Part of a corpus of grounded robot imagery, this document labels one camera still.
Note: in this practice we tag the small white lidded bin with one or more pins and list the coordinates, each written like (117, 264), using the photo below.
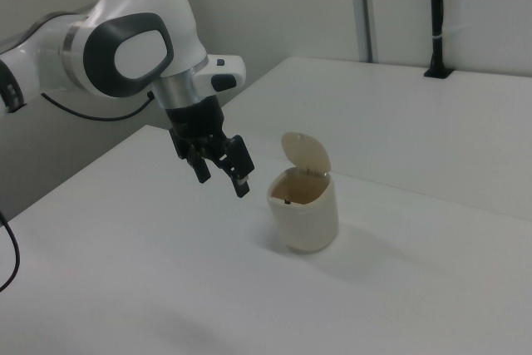
(307, 222)

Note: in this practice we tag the black clamped camera pole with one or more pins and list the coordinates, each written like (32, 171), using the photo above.
(436, 18)

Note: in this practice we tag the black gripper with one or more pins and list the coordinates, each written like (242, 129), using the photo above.
(195, 122)

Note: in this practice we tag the grey partition post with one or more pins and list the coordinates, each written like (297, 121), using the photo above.
(367, 10)

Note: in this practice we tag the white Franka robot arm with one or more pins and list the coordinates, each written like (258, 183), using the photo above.
(137, 18)

